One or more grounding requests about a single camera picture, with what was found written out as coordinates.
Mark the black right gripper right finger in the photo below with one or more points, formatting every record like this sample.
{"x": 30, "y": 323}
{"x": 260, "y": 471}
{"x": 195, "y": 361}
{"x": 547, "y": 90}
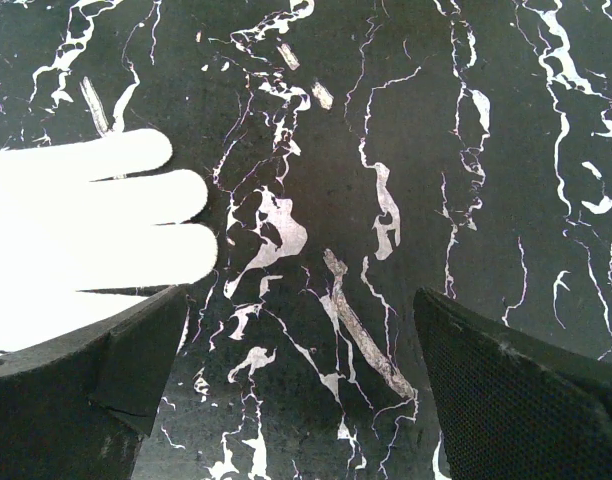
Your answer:
{"x": 511, "y": 406}

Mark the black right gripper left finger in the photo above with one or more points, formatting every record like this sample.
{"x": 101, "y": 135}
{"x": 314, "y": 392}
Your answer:
{"x": 79, "y": 406}

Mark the cream glove red cuff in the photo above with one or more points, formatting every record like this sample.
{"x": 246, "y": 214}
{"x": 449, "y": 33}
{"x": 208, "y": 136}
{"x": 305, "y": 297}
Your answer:
{"x": 86, "y": 228}

